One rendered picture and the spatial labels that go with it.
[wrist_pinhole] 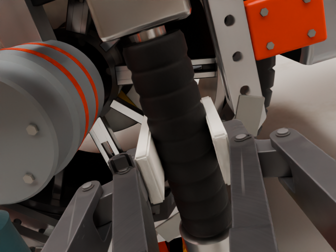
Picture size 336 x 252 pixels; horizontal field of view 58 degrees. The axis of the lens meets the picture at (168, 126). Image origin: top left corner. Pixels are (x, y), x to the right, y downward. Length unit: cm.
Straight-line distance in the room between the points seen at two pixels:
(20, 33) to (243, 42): 27
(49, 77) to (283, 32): 27
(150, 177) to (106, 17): 8
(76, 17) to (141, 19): 35
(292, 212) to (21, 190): 122
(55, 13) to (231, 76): 40
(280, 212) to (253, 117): 102
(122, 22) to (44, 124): 14
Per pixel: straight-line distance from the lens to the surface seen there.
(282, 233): 132
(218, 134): 15
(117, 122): 69
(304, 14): 41
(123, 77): 50
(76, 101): 32
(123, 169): 15
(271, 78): 50
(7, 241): 44
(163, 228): 49
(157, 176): 17
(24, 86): 28
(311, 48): 59
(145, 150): 16
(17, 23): 43
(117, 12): 16
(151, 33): 17
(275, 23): 40
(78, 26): 50
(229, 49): 39
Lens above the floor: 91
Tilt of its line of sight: 20 degrees down
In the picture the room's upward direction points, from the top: 18 degrees counter-clockwise
